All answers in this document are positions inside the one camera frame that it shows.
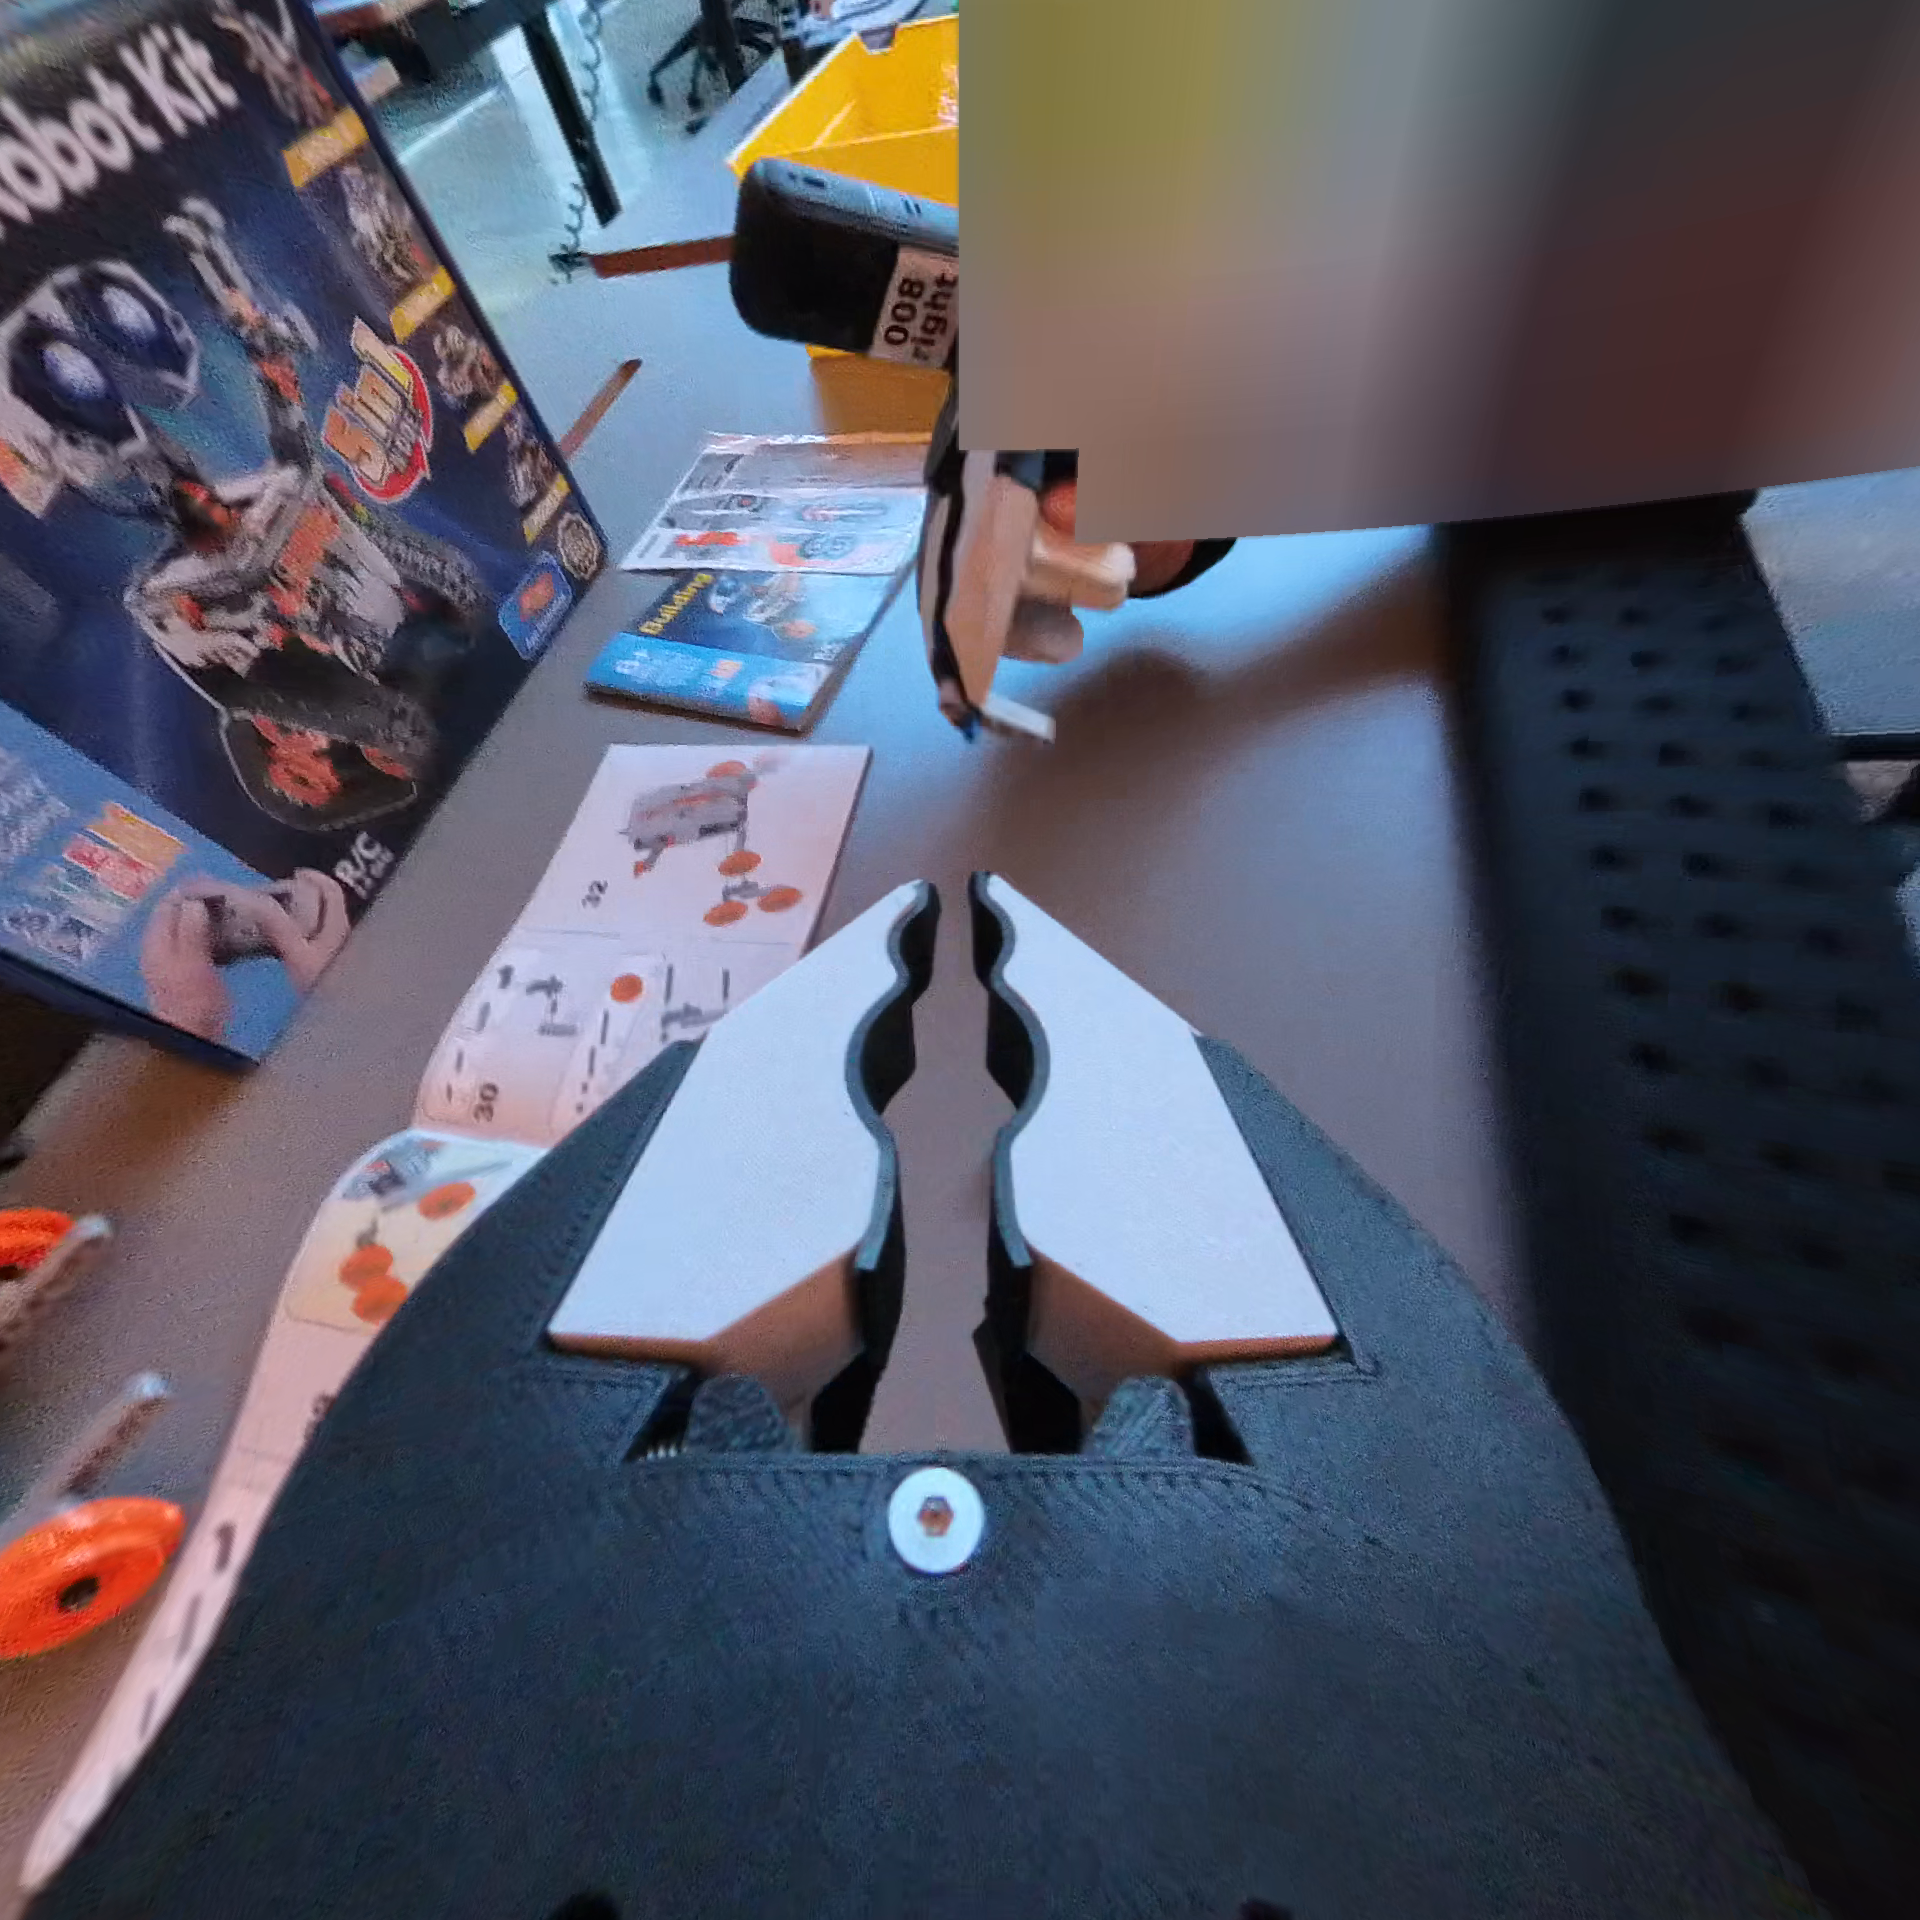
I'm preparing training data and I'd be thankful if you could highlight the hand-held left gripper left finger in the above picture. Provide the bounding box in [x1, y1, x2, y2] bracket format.
[550, 879, 945, 1454]

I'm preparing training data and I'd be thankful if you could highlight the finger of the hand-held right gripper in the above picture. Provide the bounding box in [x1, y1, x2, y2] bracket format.
[917, 448, 1048, 740]

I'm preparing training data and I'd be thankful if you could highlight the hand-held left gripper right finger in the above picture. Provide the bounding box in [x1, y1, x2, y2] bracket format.
[966, 868, 1341, 1454]

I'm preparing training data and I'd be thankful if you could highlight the grey desk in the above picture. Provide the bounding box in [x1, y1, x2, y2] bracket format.
[0, 263, 1520, 1920]

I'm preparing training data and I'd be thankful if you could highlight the person's right hand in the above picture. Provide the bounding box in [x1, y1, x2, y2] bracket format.
[1036, 476, 1203, 599]

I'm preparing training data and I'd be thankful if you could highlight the yellow storage bin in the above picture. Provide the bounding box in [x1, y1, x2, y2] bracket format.
[727, 18, 965, 437]

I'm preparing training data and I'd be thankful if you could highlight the sticker sheet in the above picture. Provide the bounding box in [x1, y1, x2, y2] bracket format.
[620, 431, 930, 575]

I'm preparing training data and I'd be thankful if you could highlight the blue manual booklet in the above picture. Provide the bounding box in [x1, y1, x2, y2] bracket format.
[585, 568, 909, 738]

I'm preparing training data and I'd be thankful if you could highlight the open instruction booklet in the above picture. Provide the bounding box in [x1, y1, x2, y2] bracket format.
[17, 745, 876, 1901]

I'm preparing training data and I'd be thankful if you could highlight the black perforated chair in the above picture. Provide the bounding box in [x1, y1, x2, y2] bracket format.
[1446, 498, 1920, 1920]

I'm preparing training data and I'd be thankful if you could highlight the blue toy box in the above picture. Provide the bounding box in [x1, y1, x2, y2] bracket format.
[0, 0, 610, 1070]

